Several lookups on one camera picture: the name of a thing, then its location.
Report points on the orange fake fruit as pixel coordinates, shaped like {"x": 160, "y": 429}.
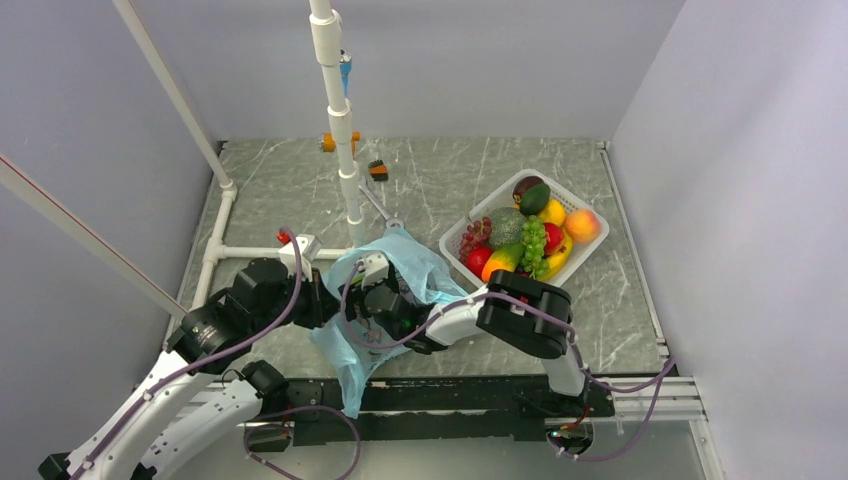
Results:
{"x": 507, "y": 258}

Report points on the wrist white camera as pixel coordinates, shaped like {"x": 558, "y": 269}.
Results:
{"x": 374, "y": 268}
{"x": 308, "y": 247}

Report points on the red fake pomegranate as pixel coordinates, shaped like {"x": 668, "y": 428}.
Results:
{"x": 554, "y": 238}

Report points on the light red fake grapes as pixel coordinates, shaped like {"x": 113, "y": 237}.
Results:
{"x": 476, "y": 235}

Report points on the white plastic basket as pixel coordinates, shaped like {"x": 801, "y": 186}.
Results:
{"x": 449, "y": 242}

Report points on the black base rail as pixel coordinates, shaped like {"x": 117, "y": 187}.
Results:
{"x": 521, "y": 407}

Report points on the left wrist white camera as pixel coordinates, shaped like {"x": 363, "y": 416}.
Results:
{"x": 308, "y": 247}

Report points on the green fake melon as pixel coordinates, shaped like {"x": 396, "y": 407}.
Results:
{"x": 507, "y": 225}

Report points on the fake peach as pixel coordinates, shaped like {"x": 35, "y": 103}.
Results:
{"x": 582, "y": 226}

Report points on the yellow fake lemon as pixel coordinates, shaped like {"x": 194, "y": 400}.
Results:
{"x": 554, "y": 212}

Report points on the white pvc pipe frame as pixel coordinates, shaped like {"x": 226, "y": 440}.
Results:
{"x": 326, "y": 30}

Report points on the red fake apple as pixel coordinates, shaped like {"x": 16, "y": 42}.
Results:
{"x": 477, "y": 259}

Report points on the light blue plastic bag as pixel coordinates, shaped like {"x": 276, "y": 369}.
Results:
{"x": 357, "y": 346}

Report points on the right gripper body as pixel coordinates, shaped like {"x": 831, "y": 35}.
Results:
{"x": 356, "y": 294}

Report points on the dark brown fake fruit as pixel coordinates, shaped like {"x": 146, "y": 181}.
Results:
{"x": 523, "y": 185}

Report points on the blue handled tool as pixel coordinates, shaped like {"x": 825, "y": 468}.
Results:
{"x": 345, "y": 67}

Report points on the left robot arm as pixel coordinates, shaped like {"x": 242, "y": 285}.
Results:
{"x": 145, "y": 439}

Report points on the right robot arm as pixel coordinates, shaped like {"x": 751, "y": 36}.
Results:
{"x": 529, "y": 315}

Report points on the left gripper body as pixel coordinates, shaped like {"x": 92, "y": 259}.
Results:
{"x": 309, "y": 309}

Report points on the green fake vegetable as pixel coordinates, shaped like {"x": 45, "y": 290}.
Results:
{"x": 534, "y": 199}

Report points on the silver wrench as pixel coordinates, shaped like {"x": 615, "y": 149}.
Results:
{"x": 391, "y": 220}

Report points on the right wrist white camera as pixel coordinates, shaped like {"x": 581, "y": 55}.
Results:
{"x": 374, "y": 268}

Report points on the green fake grapes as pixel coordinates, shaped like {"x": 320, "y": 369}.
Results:
{"x": 534, "y": 240}

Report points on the orange black small brush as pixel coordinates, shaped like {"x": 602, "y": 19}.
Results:
{"x": 378, "y": 171}

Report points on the yellow fake banana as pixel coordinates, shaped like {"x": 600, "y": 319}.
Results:
{"x": 557, "y": 260}

